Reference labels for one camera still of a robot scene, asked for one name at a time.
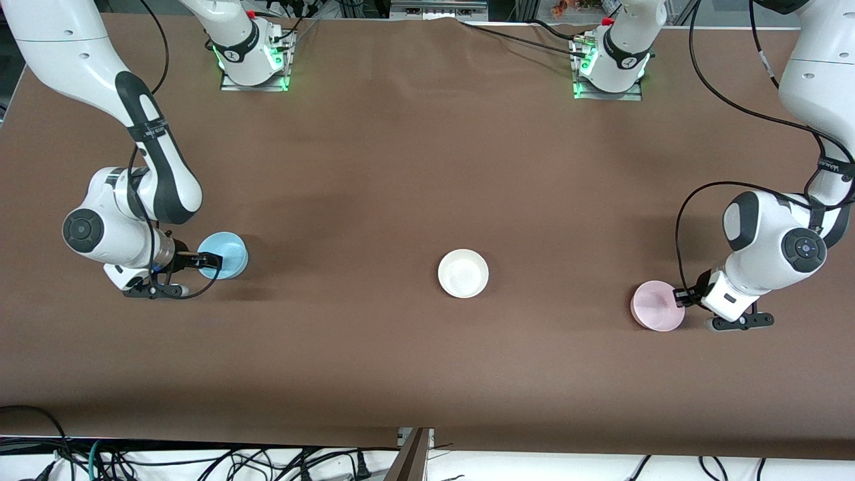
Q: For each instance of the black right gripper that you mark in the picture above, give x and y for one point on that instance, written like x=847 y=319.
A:
x=184 y=260

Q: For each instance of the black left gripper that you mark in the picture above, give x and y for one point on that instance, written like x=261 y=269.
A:
x=695 y=290

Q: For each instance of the pink bowl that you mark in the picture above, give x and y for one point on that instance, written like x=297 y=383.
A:
x=658 y=307

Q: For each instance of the light blue bowl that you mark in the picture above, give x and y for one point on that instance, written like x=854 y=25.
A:
x=235 y=248

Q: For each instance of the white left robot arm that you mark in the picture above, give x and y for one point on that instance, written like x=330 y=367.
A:
x=761 y=240

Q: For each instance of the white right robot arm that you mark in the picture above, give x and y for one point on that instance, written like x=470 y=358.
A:
x=60 y=40

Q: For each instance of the white bowl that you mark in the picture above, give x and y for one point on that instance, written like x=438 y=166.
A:
x=463 y=272

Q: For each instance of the brown table cover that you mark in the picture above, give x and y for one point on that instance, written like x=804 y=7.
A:
x=334 y=167

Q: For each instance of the black power plug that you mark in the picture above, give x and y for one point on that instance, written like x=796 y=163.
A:
x=362 y=465

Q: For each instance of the dark brown wooden beam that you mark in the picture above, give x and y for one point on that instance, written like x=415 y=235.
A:
x=407 y=461

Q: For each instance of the orange background object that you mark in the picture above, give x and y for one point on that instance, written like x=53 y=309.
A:
x=564 y=7

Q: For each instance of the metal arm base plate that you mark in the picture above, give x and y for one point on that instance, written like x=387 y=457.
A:
x=254 y=87
x=608 y=96

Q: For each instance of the small metal bracket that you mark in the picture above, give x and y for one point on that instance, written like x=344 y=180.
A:
x=403 y=434

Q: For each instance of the aluminium frame rail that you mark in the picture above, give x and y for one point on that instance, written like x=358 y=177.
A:
x=437 y=7

